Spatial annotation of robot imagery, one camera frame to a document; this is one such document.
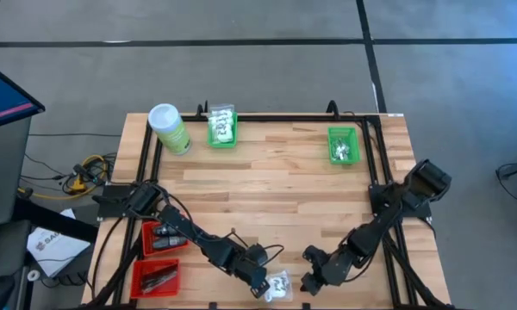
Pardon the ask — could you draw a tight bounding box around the red plastic basket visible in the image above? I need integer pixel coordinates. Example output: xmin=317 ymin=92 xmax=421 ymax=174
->
xmin=130 ymin=257 xmax=181 ymax=300
xmin=140 ymin=220 xmax=190 ymax=257

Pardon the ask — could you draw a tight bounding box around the green plastic basket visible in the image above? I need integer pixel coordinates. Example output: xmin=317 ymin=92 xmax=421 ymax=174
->
xmin=327 ymin=127 xmax=362 ymax=165
xmin=206 ymin=112 xmax=239 ymax=150

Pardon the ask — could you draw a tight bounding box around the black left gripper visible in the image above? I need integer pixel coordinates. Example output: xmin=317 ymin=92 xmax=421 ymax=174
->
xmin=231 ymin=251 xmax=272 ymax=300

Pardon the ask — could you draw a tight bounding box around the grey cabinet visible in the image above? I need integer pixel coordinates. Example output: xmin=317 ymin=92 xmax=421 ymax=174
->
xmin=0 ymin=115 xmax=32 ymax=228

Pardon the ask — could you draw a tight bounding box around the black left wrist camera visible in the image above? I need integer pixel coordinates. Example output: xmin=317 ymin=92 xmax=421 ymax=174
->
xmin=245 ymin=243 xmax=270 ymax=266

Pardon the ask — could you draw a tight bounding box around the blue screen monitor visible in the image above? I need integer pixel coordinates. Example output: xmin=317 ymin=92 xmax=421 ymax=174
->
xmin=0 ymin=58 xmax=47 ymax=133

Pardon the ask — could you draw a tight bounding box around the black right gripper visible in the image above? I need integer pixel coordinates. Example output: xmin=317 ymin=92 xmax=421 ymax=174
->
xmin=300 ymin=244 xmax=355 ymax=297

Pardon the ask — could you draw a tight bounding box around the yellow cable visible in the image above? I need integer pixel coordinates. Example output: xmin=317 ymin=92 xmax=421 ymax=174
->
xmin=19 ymin=153 xmax=109 ymax=202

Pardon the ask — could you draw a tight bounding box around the green disinfecting wipes canister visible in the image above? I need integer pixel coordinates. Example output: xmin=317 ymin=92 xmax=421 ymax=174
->
xmin=147 ymin=102 xmax=193 ymax=156

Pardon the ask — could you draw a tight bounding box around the black flat bar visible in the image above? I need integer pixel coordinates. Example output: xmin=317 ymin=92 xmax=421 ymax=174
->
xmin=12 ymin=197 xmax=100 ymax=243

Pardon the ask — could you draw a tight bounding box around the white printed paper box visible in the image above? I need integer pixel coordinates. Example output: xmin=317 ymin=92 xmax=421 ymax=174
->
xmin=27 ymin=208 xmax=91 ymax=278

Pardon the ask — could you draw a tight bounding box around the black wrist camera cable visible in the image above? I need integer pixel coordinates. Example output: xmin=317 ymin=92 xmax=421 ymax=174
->
xmin=343 ymin=253 xmax=379 ymax=284
xmin=223 ymin=228 xmax=285 ymax=264

